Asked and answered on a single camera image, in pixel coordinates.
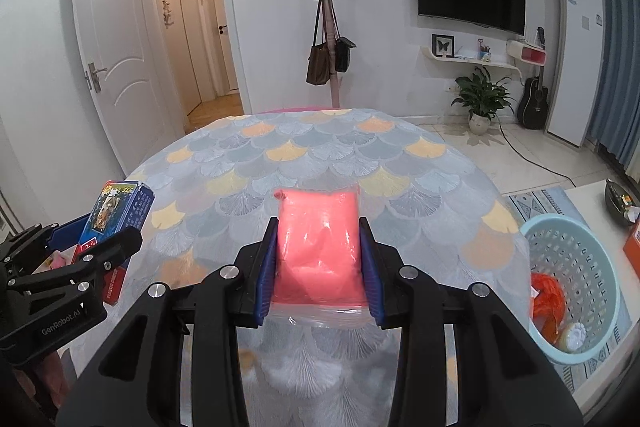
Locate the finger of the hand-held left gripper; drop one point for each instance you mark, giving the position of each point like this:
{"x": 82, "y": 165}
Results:
{"x": 67, "y": 232}
{"x": 115, "y": 244}

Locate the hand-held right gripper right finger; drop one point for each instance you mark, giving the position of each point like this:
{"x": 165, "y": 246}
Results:
{"x": 369, "y": 277}

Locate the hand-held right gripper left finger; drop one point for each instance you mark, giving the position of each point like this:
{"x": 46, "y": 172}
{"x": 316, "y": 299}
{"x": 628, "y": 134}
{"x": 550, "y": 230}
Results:
{"x": 267, "y": 277}

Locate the blue red playing card box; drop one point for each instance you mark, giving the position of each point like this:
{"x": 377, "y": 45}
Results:
{"x": 117, "y": 212}

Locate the pink clay packet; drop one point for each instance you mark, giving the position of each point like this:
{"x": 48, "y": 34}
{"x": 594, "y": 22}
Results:
{"x": 317, "y": 247}

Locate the orange plastic bag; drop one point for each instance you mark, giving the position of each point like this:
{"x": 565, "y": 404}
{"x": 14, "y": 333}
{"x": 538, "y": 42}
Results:
{"x": 547, "y": 302}

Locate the light blue plastic basket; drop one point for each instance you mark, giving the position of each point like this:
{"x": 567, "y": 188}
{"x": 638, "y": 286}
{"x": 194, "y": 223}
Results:
{"x": 595, "y": 257}

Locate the person's left forearm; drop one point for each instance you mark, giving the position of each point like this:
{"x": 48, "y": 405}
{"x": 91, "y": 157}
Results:
{"x": 40, "y": 377}

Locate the fan-pattern tablecloth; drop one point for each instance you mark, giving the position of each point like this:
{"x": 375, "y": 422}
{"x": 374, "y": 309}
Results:
{"x": 325, "y": 157}

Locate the white open door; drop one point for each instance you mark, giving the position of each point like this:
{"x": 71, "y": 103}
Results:
{"x": 125, "y": 57}

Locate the plain hallway door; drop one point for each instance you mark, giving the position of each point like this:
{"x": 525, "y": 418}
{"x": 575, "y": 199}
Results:
{"x": 177, "y": 57}

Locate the potted green plant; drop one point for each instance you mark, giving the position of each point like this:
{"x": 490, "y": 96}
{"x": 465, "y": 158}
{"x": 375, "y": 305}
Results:
{"x": 482, "y": 94}

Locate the brown handbag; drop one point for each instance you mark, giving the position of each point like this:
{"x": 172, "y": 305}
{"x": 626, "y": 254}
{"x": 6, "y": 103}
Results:
{"x": 318, "y": 64}

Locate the black handbag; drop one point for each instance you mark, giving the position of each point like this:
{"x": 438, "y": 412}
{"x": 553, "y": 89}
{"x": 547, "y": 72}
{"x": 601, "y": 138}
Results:
{"x": 344, "y": 54}

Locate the white coffee table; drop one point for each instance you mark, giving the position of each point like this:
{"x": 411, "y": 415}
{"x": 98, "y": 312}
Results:
{"x": 590, "y": 204}

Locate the black guitar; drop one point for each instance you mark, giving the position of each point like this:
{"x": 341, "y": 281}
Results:
{"x": 532, "y": 104}

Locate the pen cup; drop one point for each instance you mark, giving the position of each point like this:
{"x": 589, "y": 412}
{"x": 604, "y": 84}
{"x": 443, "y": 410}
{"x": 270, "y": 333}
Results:
{"x": 484, "y": 52}

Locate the dark bowl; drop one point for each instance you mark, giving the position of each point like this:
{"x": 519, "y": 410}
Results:
{"x": 620, "y": 202}

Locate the orange box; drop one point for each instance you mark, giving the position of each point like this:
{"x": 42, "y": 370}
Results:
{"x": 632, "y": 244}

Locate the red white box shelf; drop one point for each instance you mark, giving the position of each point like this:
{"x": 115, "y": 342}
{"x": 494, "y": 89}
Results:
{"x": 527, "y": 53}

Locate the blue grey curtain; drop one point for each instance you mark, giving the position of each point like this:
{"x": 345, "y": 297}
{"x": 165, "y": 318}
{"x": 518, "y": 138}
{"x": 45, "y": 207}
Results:
{"x": 620, "y": 57}

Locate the white wall socket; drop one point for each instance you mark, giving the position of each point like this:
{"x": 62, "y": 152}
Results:
{"x": 453, "y": 86}

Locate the small wall ornament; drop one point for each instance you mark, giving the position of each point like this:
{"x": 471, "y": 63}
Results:
{"x": 167, "y": 13}

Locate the white wavy wall shelf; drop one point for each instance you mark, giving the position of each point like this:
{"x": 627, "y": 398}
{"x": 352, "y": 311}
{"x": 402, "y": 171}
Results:
{"x": 470, "y": 62}

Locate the butterfly picture frame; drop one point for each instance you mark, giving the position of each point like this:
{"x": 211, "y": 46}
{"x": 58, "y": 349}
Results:
{"x": 443, "y": 46}

